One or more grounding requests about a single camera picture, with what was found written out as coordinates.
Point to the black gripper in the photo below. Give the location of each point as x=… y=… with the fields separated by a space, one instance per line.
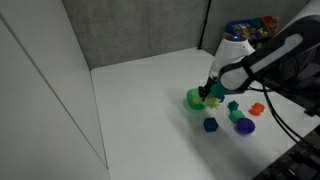
x=210 y=84

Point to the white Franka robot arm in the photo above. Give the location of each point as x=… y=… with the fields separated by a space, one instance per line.
x=276 y=56

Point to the green plastic bowl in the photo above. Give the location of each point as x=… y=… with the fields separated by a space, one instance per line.
x=191 y=105

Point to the dark blue cube block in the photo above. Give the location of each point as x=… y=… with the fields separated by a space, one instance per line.
x=210 y=124

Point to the teal notched block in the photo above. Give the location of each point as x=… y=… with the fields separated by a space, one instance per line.
x=233 y=105

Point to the green cube block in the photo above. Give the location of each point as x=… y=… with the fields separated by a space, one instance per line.
x=236 y=116

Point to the orange notched block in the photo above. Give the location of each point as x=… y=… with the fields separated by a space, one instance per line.
x=257 y=109

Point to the yellow spiky star toy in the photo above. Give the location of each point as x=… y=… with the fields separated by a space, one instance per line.
x=212 y=103

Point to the purple spiky ball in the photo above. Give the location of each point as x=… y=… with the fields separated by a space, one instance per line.
x=245 y=126

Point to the black stand pole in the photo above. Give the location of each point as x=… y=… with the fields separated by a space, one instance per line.
x=204 y=26

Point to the wooden toy storage shelf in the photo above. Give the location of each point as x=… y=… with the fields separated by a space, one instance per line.
x=250 y=28

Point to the black perforated base board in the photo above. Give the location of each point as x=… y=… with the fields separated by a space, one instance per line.
x=296 y=163

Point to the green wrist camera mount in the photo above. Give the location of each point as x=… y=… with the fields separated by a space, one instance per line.
x=220 y=90

